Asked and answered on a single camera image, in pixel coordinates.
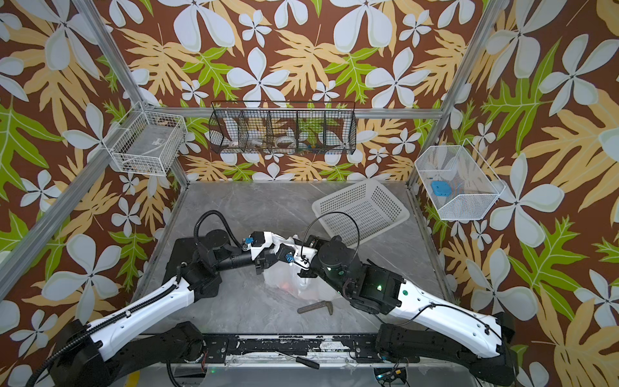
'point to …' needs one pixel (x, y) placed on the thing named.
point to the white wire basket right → (475, 186)
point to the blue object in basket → (441, 188)
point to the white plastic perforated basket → (360, 212)
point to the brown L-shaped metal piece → (323, 303)
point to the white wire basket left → (145, 142)
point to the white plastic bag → (285, 276)
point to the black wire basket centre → (283, 127)
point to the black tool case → (182, 249)
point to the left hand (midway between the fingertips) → (288, 243)
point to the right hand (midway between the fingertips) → (294, 237)
